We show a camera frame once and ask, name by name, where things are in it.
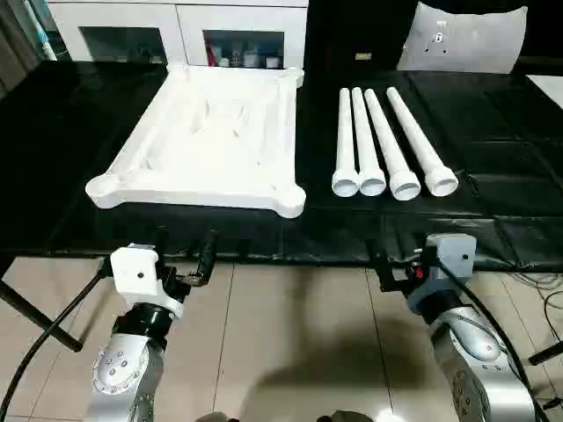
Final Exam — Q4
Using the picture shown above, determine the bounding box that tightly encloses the white plastic table leg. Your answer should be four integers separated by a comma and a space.
331, 87, 361, 197
385, 86, 460, 198
350, 86, 387, 197
362, 87, 420, 202

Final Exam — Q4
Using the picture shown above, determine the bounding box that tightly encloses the white plastic table top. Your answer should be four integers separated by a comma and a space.
84, 62, 308, 220

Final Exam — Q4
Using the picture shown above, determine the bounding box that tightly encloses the black work mat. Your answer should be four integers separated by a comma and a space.
0, 59, 563, 272

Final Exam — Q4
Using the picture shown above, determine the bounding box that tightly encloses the grey right robot foot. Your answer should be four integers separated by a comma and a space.
327, 408, 369, 422

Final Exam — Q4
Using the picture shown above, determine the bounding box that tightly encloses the black metal stand bar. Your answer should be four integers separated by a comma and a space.
529, 346, 563, 366

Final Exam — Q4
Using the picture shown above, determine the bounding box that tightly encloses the flat white board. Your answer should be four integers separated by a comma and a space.
525, 73, 563, 111

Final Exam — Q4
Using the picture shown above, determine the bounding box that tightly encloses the black box with gold label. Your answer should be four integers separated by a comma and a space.
303, 0, 419, 74

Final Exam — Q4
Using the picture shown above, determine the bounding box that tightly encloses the white glass door cabinet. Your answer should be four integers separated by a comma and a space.
46, 0, 309, 71

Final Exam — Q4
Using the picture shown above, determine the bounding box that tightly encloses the pale blue patterned pole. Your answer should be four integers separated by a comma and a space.
33, 0, 58, 62

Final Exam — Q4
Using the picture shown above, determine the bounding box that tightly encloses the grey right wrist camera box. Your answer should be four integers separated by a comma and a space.
406, 232, 479, 316

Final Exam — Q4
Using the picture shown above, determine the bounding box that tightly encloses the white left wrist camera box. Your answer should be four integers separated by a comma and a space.
108, 242, 184, 317

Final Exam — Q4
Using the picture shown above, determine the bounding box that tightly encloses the black metal table frame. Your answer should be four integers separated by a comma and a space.
0, 257, 106, 353

